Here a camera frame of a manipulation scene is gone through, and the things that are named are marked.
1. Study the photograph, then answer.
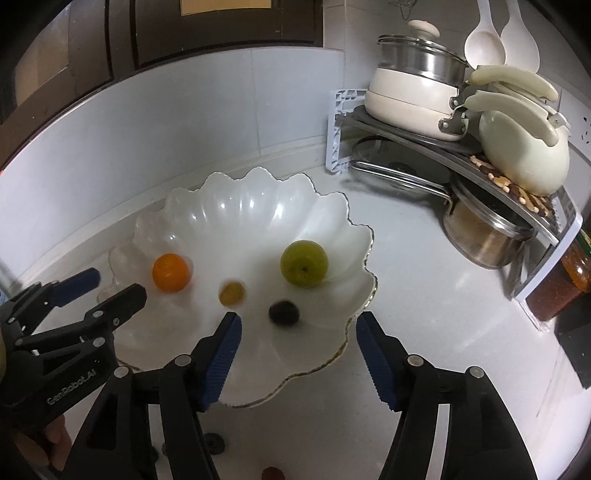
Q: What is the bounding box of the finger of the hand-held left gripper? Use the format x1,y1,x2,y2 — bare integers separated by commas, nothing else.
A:
9,268,101,324
21,283,147,361

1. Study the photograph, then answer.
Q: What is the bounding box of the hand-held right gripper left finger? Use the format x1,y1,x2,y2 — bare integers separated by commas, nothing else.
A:
69,311,243,480

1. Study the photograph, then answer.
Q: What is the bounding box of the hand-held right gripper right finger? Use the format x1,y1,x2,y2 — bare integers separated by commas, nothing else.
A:
355,311,539,480

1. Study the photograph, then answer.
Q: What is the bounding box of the orange tangerine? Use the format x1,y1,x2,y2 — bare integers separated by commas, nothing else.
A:
152,253,191,292

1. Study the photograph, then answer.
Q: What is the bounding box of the small brownish yellow fruit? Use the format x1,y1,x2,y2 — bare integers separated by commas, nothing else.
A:
218,281,246,306

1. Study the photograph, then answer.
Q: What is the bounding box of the green apple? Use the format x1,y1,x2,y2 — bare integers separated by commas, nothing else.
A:
280,239,329,288

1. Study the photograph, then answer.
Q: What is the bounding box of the white scalloped bowl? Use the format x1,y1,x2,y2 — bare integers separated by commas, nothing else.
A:
97,167,378,408

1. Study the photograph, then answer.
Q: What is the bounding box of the person's left hand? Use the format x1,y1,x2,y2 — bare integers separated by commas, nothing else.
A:
14,413,72,467

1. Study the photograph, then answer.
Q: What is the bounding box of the stainless steel pot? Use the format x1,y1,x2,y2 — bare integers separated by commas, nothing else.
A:
442,178,539,269

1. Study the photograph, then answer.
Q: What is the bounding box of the jar of red sauce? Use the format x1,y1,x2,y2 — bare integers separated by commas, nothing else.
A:
526,231,591,321

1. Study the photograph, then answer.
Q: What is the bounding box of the black cleaver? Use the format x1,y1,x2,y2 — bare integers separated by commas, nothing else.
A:
556,318,591,384

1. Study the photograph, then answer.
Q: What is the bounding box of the glass pan lid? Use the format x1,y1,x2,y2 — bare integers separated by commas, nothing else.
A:
348,136,453,201

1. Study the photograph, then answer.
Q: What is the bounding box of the beaded wooden trivet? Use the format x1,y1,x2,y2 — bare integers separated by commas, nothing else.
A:
468,154,559,215

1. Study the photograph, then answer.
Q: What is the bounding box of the grey corner shelf rack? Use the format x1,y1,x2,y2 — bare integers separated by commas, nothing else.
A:
325,88,585,303

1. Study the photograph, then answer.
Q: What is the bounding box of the brown framed window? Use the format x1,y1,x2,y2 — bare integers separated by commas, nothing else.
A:
0,0,324,160

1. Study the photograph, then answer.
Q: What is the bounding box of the cream saucepan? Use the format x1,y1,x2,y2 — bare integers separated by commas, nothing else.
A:
365,67,560,145

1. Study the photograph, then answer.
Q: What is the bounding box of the steel steamer pot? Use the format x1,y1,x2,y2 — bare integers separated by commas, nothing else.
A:
378,39,559,100

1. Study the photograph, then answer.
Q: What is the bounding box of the white serving spoon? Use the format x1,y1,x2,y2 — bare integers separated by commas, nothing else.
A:
463,0,506,70

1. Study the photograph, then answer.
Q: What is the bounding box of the glass lid with cream knob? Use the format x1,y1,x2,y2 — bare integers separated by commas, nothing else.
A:
378,19,468,63

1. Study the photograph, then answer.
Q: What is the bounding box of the white rice paddle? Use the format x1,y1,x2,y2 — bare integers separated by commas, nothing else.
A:
500,0,540,73

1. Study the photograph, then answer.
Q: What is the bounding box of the white wall outlet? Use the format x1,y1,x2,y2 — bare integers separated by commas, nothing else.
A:
558,88,591,162

